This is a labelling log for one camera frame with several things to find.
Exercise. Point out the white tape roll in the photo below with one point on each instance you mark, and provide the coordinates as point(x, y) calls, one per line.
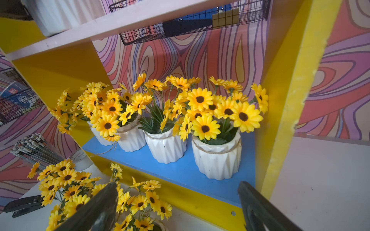
point(81, 160)

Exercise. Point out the black wire basket wall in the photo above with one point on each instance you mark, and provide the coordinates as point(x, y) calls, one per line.
point(8, 76)
point(229, 15)

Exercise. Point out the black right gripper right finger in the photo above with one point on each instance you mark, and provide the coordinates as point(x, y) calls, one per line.
point(260, 214)

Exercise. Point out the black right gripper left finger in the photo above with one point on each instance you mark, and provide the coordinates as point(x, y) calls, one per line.
point(99, 214)

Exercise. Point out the black stapler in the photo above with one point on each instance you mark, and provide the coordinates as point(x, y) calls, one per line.
point(24, 206)

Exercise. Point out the yellow pink blue wooden shelf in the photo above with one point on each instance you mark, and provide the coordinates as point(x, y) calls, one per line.
point(297, 37)

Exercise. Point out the clear cup of pencils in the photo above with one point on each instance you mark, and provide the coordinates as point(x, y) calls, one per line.
point(35, 149)

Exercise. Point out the black wire basket back wall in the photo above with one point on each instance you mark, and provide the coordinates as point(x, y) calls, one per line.
point(229, 15)

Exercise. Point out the black wire basket left wall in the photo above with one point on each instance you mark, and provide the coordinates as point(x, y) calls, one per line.
point(8, 76)

